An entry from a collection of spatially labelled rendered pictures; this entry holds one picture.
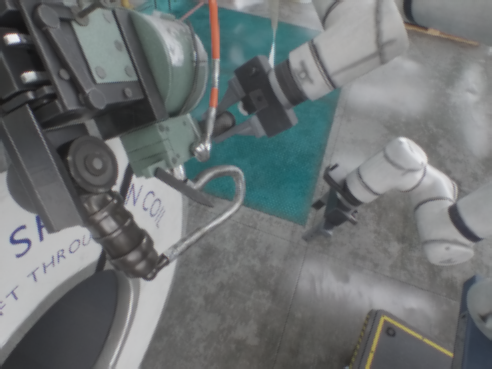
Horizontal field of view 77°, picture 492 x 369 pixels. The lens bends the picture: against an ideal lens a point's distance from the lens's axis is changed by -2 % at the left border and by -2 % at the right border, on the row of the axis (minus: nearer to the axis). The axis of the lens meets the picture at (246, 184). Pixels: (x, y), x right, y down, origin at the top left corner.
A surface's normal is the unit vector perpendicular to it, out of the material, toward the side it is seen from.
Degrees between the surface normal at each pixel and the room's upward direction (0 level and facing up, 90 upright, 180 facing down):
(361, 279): 0
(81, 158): 58
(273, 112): 65
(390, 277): 0
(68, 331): 25
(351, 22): 46
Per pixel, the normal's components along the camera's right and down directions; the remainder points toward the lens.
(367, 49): -0.18, 0.58
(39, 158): -0.33, 0.33
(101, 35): 0.88, -0.21
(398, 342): 0.09, -0.64
